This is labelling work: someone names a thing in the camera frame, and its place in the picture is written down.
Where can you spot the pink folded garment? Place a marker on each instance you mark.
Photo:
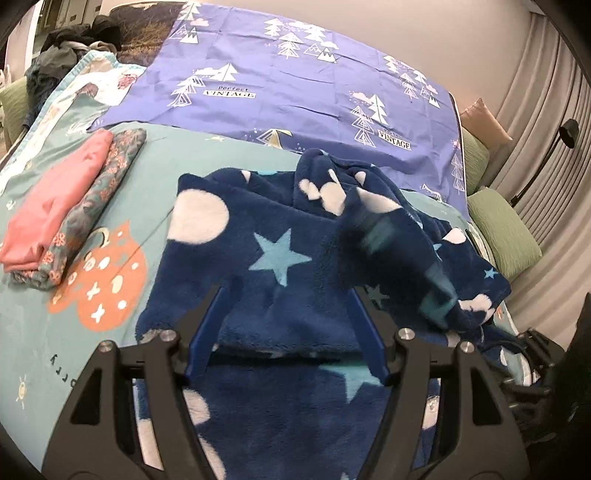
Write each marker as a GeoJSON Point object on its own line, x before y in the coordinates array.
{"type": "Point", "coordinates": [51, 207]}

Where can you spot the large green pillow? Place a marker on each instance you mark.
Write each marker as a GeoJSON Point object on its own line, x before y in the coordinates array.
{"type": "Point", "coordinates": [503, 230]}

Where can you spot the teal printed bedsheet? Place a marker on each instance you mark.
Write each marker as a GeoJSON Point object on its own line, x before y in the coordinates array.
{"type": "Point", "coordinates": [152, 157]}

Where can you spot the black floor lamp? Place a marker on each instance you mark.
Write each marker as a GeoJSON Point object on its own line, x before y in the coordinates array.
{"type": "Point", "coordinates": [569, 131]}

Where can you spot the peach pillow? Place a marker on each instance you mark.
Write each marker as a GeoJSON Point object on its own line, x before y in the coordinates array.
{"type": "Point", "coordinates": [482, 120]}

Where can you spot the grey floral folded garment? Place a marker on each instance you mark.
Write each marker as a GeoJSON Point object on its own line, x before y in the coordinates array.
{"type": "Point", "coordinates": [92, 207]}

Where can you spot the navy star fleece garment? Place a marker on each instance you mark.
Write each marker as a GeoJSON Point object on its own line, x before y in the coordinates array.
{"type": "Point", "coordinates": [277, 300]}

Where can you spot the beige curtain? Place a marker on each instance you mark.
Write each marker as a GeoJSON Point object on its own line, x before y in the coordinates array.
{"type": "Point", "coordinates": [554, 69]}

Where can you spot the dark grass print cloth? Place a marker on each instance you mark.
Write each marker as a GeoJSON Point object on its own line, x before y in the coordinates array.
{"type": "Point", "coordinates": [143, 37]}

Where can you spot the white teal printed blanket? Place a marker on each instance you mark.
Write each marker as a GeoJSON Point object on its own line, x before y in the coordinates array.
{"type": "Point", "coordinates": [92, 92]}

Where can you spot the pile of dark clothes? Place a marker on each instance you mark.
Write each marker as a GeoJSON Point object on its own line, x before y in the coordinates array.
{"type": "Point", "coordinates": [60, 55]}

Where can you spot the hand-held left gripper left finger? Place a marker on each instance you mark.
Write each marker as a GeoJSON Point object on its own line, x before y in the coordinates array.
{"type": "Point", "coordinates": [203, 337]}

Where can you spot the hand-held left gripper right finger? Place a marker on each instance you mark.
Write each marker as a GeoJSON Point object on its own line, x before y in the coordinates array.
{"type": "Point", "coordinates": [367, 341]}

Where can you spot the small green pillow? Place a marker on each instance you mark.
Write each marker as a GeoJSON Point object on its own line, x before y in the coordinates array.
{"type": "Point", "coordinates": [14, 99]}

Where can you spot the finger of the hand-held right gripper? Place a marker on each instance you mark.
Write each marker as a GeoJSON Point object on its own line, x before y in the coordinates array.
{"type": "Point", "coordinates": [397, 258]}

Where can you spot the purple tree print sheet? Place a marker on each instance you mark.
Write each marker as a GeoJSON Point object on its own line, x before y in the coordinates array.
{"type": "Point", "coordinates": [300, 92]}

